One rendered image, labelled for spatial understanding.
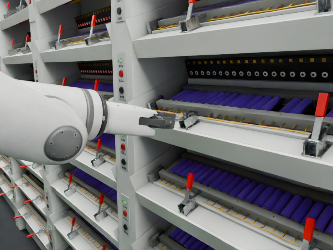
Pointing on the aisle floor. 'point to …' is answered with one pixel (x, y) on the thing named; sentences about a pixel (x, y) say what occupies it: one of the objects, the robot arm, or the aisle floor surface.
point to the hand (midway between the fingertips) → (163, 120)
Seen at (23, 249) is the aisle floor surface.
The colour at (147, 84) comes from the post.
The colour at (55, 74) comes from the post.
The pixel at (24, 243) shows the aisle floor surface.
